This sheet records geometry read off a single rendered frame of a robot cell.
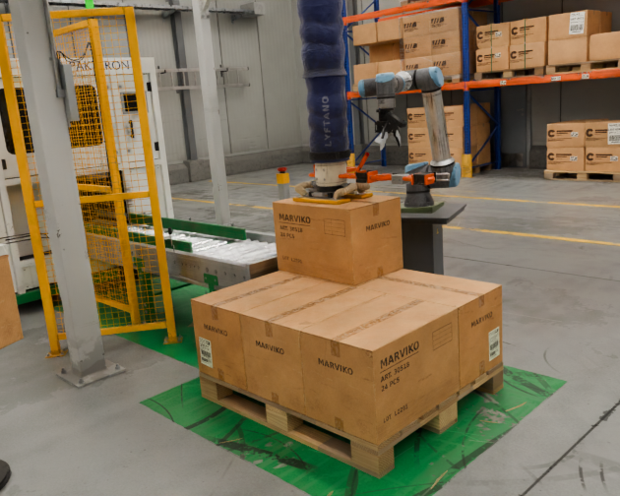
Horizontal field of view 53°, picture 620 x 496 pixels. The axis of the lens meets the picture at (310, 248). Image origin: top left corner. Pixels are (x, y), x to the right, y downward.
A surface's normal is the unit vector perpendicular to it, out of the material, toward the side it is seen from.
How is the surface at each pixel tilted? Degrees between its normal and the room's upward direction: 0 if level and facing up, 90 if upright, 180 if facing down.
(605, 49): 91
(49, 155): 90
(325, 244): 90
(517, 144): 90
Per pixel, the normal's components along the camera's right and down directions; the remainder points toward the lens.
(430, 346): 0.71, 0.11
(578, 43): -0.72, 0.22
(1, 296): 0.93, 0.01
